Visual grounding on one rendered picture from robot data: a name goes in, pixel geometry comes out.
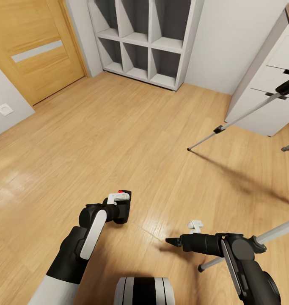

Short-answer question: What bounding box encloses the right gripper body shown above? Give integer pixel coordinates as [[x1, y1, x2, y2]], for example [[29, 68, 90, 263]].
[[182, 233, 211, 255]]

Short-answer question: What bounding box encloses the camera tripod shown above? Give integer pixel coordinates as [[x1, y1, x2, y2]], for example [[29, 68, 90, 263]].
[[187, 80, 289, 273]]

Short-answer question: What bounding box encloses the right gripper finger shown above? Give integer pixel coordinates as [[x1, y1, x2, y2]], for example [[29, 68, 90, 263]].
[[165, 236, 182, 247]]

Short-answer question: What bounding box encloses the digital camera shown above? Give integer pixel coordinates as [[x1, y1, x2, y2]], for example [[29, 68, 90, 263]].
[[102, 190, 132, 224]]

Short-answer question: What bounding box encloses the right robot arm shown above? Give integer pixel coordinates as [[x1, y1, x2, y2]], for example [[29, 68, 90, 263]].
[[165, 220, 282, 305]]

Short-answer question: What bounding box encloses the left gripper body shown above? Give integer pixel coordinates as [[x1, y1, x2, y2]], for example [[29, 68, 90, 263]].
[[107, 204, 127, 221]]

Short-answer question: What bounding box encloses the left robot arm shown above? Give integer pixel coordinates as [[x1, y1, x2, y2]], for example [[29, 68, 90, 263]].
[[28, 192, 130, 305]]

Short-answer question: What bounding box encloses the robot trunk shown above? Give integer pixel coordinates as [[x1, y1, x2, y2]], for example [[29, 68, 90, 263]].
[[113, 277, 175, 305]]

